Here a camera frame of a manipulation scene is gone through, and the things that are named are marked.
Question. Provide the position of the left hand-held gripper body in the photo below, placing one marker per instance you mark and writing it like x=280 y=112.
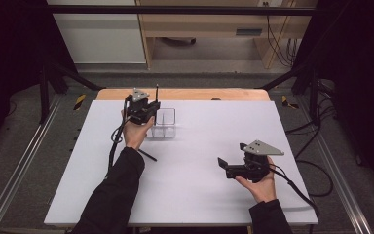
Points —
x=138 y=110

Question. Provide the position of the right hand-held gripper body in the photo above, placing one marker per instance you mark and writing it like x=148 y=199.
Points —
x=254 y=169

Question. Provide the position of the black pen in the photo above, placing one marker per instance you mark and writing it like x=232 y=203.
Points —
x=157 y=92
x=149 y=156

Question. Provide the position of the clear plastic pen holder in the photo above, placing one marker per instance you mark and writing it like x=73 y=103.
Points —
x=167 y=125

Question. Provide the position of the person's right hand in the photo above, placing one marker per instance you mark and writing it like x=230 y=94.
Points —
x=263 y=190

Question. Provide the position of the person's left hand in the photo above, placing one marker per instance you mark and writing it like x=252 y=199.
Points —
x=136 y=135

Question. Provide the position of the white table cover sheet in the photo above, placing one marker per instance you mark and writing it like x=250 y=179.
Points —
x=191 y=182

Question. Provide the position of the wooden table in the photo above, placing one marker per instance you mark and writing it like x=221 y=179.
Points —
x=191 y=94

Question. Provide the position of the yellow black floor tape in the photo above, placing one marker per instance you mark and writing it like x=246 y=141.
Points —
x=80 y=101
x=287 y=102

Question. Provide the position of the white cabinet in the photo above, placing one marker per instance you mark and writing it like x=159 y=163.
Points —
x=100 y=39

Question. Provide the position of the black metal stand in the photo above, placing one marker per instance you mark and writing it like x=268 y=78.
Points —
x=312 y=91
x=44 y=91

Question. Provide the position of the wooden desk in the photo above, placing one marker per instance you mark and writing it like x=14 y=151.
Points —
x=201 y=24

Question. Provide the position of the black curtain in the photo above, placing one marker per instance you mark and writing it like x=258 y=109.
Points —
x=6 y=65
x=360 y=81

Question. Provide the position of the aluminium floor rail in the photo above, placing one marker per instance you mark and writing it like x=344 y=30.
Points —
x=337 y=169
x=19 y=162

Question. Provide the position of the black horizontal frame bar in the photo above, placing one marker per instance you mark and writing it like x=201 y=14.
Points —
x=175 y=10

